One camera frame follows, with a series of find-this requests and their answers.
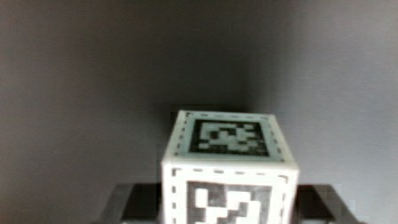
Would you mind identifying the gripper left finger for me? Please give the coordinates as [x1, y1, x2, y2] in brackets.
[96, 183, 161, 224]

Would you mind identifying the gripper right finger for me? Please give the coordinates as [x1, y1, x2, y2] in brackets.
[293, 184, 368, 224]

